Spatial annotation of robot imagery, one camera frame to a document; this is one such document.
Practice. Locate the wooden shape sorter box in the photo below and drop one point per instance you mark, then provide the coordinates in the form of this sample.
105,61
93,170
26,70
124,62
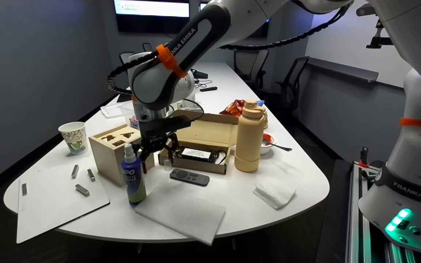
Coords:
109,151

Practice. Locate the folded white cloth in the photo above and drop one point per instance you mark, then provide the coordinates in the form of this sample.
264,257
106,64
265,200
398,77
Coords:
274,192

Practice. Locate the black office chair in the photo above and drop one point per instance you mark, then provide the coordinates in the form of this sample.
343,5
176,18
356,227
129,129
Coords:
290,87

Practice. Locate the open cardboard box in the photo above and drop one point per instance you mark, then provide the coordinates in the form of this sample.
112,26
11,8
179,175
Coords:
214,134

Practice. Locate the white bowl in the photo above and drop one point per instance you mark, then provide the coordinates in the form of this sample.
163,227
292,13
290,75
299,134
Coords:
265,148

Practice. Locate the metal spoon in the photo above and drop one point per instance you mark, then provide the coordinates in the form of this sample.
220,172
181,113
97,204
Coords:
281,147

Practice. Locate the paper cup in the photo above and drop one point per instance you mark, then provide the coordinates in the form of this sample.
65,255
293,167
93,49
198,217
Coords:
74,135

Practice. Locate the wall monitor screen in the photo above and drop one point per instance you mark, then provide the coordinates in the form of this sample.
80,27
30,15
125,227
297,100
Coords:
154,17

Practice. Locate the black remote control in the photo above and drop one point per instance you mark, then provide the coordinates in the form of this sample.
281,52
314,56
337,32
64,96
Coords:
191,178

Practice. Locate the tan water bottle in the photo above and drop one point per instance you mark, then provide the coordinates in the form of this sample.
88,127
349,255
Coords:
249,137

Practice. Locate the white board with magnets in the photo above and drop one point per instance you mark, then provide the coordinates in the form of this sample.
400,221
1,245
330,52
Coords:
53,198

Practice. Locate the small spray bottle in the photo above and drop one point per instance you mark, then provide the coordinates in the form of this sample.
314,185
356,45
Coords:
132,172

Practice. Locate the white paper sheet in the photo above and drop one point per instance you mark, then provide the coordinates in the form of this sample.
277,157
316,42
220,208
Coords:
182,213

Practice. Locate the orange chip bag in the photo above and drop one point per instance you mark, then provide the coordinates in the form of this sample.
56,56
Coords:
235,109

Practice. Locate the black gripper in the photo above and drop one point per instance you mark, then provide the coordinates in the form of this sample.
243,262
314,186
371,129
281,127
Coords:
156,132

